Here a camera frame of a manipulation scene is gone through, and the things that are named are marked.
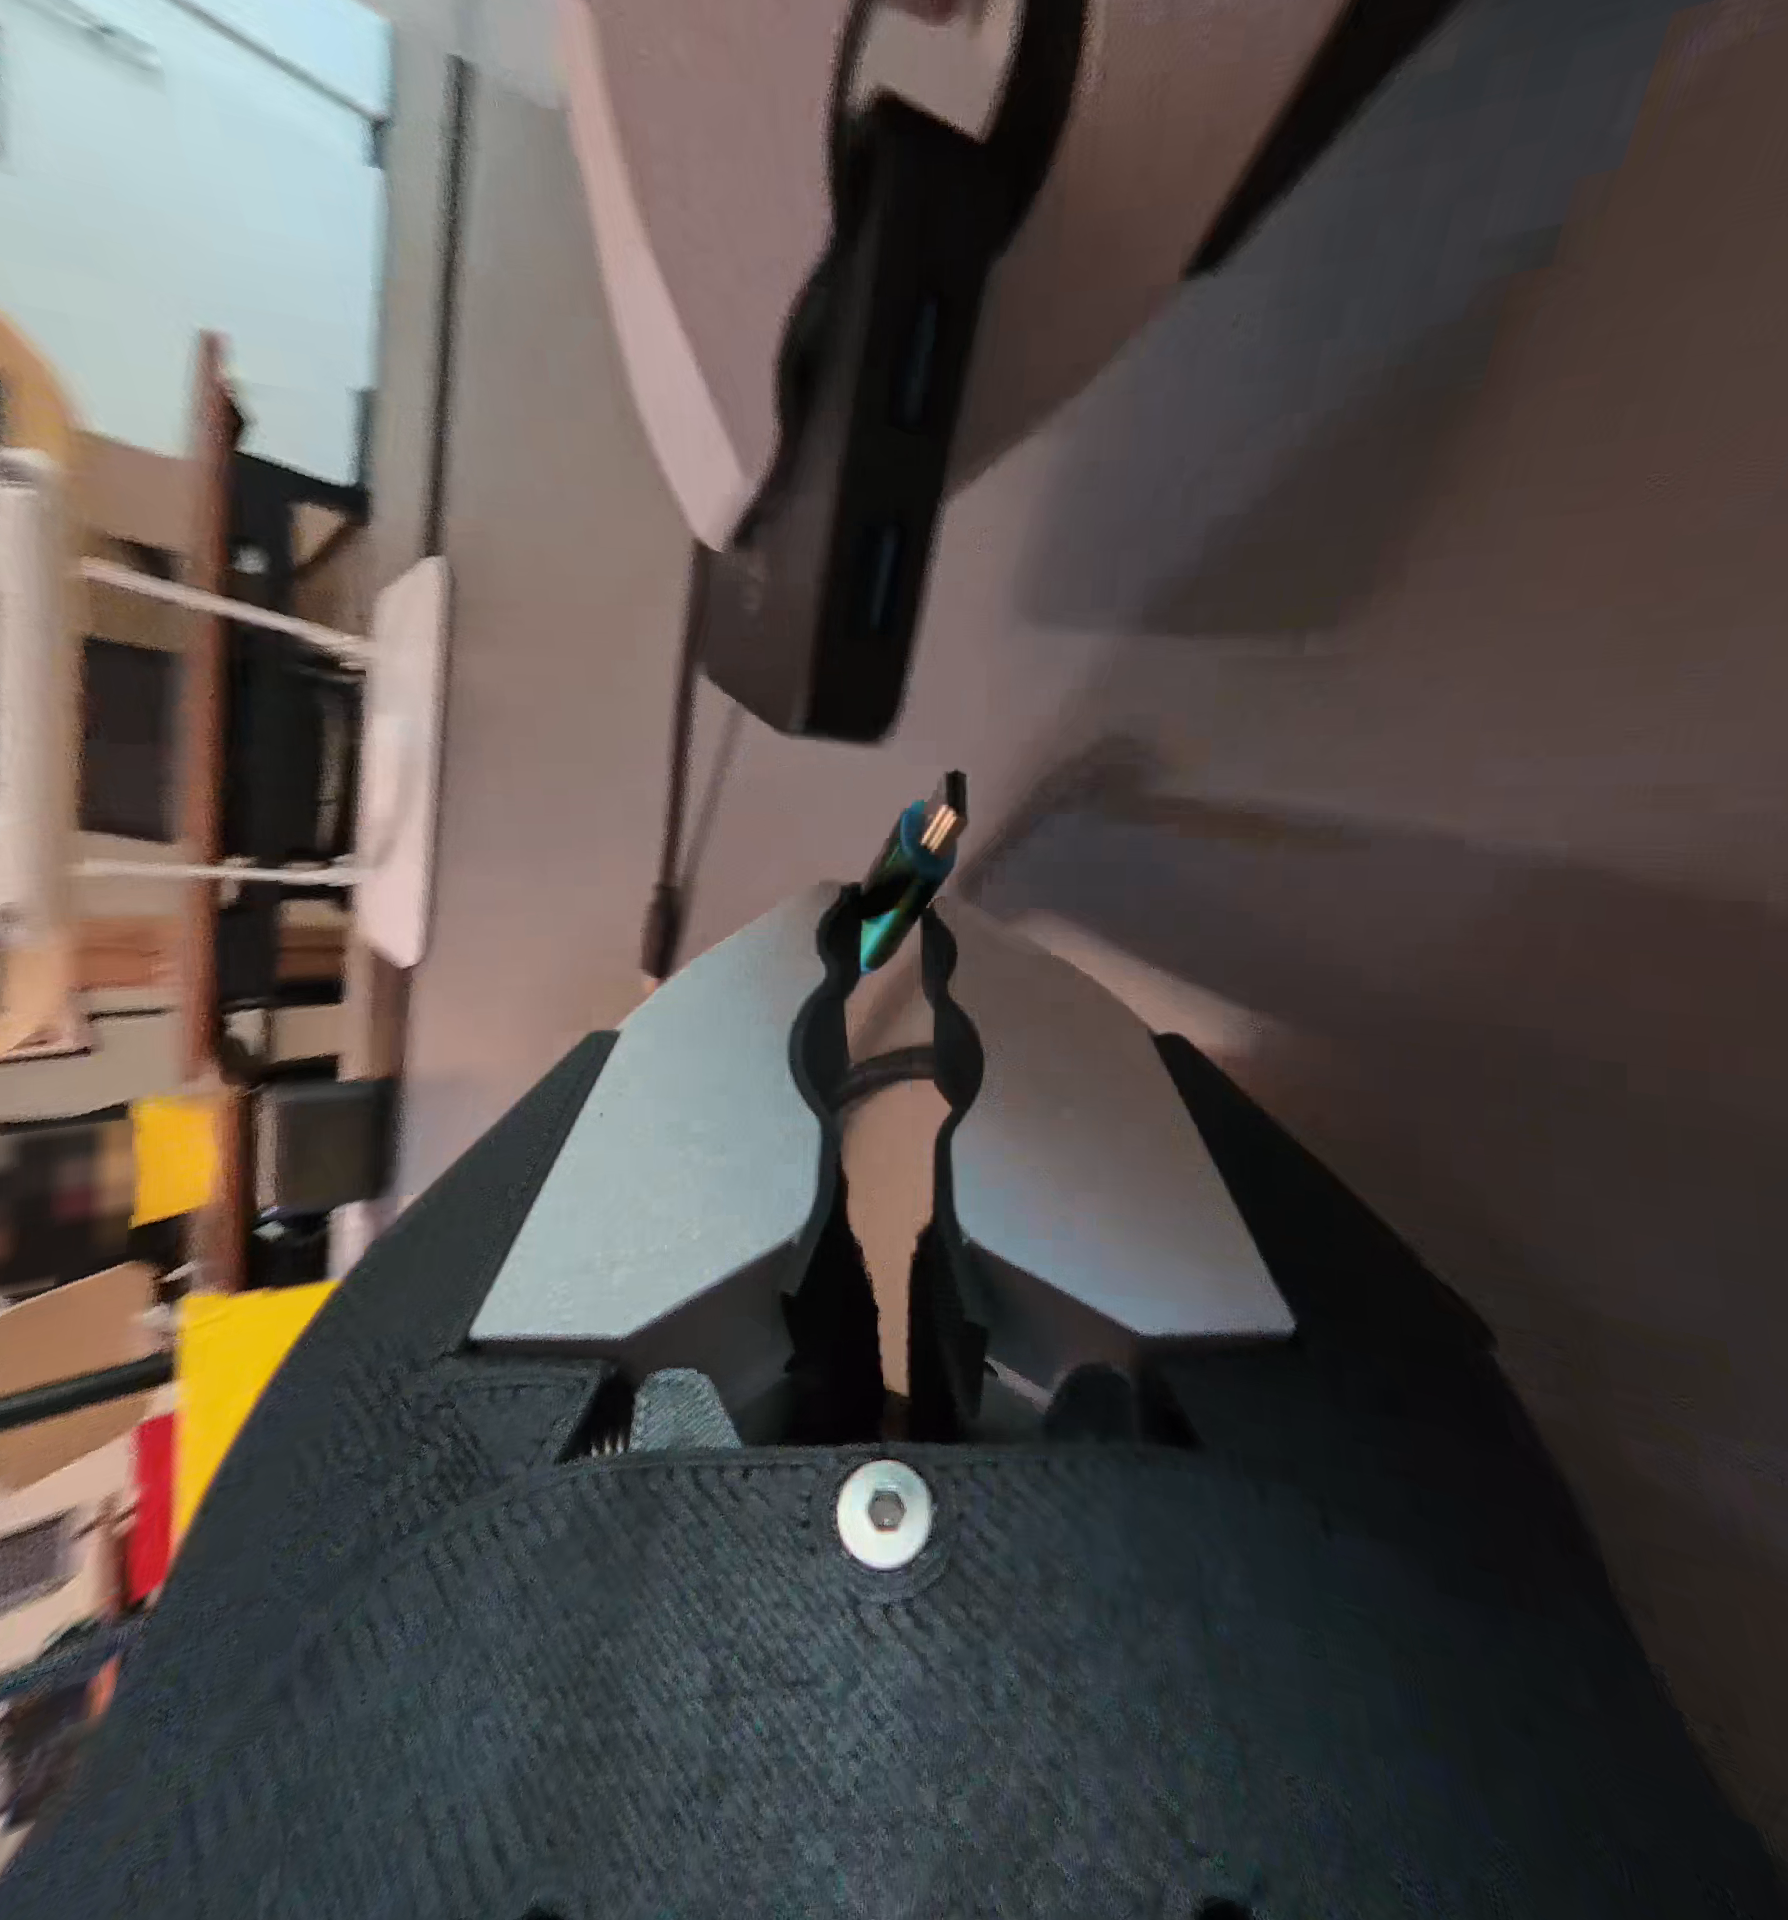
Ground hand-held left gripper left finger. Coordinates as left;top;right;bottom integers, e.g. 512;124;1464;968
465;886;873;1374

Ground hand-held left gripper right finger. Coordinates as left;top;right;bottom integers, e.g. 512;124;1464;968
909;893;1301;1374

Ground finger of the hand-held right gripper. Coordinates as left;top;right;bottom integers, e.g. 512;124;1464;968
951;0;1364;477
551;0;839;551

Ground black braided green-plug cable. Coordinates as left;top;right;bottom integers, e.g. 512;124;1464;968
830;768;975;1119

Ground yellow plastic bin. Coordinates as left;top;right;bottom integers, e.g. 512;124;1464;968
173;1280;344;1548

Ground black USB hub with cable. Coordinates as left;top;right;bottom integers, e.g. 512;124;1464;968
639;0;1000;984

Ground small black box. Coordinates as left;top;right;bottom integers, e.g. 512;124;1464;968
255;1080;393;1212

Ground small yellow bin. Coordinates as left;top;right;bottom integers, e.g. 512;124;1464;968
130;1096;231;1228

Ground black board on white stand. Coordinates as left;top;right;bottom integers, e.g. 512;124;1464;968
0;275;454;1078

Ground red plastic bin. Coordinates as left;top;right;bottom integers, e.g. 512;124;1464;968
130;1409;179;1610

